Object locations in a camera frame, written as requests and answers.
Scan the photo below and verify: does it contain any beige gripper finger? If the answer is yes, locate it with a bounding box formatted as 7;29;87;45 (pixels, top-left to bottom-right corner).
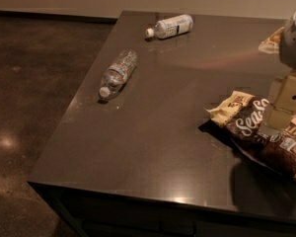
259;70;296;135

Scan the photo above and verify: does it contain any clear water bottle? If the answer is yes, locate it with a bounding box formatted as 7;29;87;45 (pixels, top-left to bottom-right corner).
99;49;138;101

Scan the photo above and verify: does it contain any dark table cabinet base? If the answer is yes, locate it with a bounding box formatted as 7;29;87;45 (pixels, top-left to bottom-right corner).
29;181;296;237

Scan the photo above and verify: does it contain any small orange snack packet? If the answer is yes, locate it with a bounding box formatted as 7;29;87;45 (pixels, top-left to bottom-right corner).
259;27;284;54

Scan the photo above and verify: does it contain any brown sea salt snack bag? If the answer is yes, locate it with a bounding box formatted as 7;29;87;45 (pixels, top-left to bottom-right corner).
208;91;296;182

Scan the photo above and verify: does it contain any white labelled water bottle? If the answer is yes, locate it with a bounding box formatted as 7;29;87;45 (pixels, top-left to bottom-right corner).
146;14;193;40

